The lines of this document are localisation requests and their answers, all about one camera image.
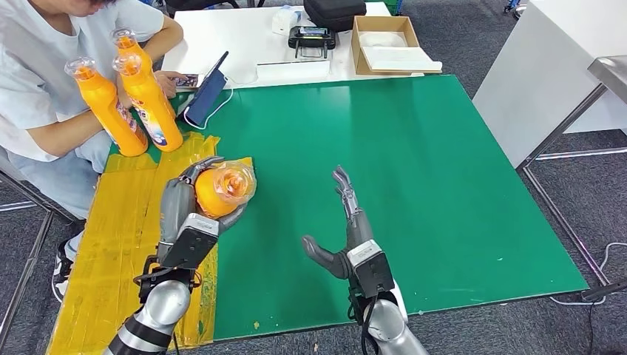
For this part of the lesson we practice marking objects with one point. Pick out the tablet in blue case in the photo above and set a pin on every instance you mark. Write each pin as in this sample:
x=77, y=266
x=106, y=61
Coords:
x=205, y=98

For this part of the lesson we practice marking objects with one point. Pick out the orange detergent bottle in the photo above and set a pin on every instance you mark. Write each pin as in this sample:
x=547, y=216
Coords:
x=215, y=193
x=156, y=117
x=105, y=105
x=128, y=46

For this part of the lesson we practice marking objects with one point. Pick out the smartphone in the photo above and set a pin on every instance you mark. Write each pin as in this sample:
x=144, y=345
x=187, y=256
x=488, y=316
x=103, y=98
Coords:
x=188, y=82

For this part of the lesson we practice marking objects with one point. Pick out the cardboard box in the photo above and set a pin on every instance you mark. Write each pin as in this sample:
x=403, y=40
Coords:
x=357, y=47

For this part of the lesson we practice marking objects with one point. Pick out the person's right hand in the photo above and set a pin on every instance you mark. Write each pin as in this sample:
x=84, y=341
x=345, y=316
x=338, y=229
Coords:
x=166, y=83

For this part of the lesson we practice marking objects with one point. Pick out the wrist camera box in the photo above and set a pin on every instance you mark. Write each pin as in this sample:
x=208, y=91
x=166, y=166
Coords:
x=372, y=269
x=193, y=240

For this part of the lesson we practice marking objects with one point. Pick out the large white table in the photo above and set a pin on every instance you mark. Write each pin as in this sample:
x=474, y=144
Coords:
x=539, y=73

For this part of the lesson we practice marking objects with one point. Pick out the dark metal floor bar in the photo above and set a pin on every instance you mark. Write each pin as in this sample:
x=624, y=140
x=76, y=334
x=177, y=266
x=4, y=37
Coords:
x=606, y=290

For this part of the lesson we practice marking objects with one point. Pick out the white folded sheet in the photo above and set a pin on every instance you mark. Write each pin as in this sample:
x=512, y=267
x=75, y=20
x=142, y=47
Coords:
x=398, y=59

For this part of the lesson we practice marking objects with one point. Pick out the green top table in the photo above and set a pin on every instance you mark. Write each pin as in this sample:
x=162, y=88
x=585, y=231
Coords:
x=392, y=171

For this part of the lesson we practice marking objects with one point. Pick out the white plastic bag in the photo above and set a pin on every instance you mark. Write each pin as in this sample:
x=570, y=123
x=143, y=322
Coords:
x=385, y=38

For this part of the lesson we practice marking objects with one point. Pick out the blue wheeled item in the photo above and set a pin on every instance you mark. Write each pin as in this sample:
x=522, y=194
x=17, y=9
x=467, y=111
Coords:
x=512, y=5

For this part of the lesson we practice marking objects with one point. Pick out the green plastic crate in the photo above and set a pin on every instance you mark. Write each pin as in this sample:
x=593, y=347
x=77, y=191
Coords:
x=388, y=4

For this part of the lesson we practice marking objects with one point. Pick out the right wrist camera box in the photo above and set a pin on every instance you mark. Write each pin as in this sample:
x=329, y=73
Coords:
x=372, y=269

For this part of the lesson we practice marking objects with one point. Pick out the person's right forearm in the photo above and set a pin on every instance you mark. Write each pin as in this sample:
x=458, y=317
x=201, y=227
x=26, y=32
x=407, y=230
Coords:
x=63, y=132

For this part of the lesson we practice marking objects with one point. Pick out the grey metal leg frame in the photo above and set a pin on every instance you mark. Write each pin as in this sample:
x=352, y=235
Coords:
x=27, y=274

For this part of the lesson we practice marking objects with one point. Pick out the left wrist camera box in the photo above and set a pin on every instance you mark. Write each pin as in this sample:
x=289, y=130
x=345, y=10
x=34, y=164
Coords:
x=193, y=240

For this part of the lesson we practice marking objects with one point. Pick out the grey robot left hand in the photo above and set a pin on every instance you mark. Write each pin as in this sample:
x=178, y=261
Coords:
x=176, y=206

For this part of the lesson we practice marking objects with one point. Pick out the black handheld controller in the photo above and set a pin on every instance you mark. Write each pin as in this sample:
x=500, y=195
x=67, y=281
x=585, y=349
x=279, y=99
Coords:
x=312, y=39

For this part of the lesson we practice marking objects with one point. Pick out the black zip case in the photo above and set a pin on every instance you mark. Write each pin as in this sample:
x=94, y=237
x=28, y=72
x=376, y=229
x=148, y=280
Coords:
x=334, y=13

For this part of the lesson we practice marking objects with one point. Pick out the person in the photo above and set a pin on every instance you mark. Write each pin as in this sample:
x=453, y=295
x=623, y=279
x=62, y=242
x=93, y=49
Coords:
x=39, y=73

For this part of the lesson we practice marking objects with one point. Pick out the steel table frame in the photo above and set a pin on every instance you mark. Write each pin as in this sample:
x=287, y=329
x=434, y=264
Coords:
x=612, y=71

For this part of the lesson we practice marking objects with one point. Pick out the yellow taped sheet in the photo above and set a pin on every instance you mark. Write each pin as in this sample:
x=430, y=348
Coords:
x=112, y=245

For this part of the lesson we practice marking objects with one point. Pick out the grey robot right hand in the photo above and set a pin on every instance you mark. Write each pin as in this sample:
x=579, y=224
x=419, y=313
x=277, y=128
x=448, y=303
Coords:
x=357, y=230

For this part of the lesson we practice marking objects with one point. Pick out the person's left forearm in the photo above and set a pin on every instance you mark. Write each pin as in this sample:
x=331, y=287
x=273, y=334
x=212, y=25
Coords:
x=164, y=39

